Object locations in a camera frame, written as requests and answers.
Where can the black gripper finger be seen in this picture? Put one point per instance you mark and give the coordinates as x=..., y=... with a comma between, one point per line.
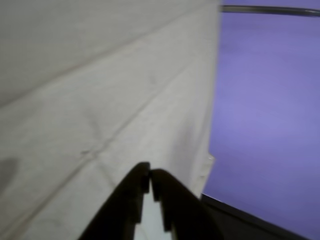
x=120, y=207
x=185, y=215

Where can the black round plastic bowl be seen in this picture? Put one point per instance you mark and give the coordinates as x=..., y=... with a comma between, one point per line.
x=262, y=100

